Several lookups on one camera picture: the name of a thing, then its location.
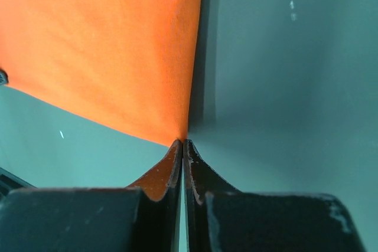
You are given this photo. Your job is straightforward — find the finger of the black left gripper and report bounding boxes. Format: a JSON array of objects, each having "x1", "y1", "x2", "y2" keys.
[{"x1": 0, "y1": 70, "x2": 8, "y2": 86}]

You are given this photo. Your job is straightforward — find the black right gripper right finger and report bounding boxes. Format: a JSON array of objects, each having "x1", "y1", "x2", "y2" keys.
[{"x1": 183, "y1": 140, "x2": 364, "y2": 252}]

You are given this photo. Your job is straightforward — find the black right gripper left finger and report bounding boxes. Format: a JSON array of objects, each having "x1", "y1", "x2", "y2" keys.
[{"x1": 1, "y1": 140, "x2": 182, "y2": 251}]

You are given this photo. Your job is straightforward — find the orange t-shirt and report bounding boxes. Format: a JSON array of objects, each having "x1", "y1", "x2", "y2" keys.
[{"x1": 1, "y1": 0, "x2": 201, "y2": 146}]

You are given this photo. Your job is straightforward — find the aluminium table frame rail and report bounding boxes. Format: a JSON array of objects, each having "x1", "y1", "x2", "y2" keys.
[{"x1": 0, "y1": 168, "x2": 34, "y2": 199}]

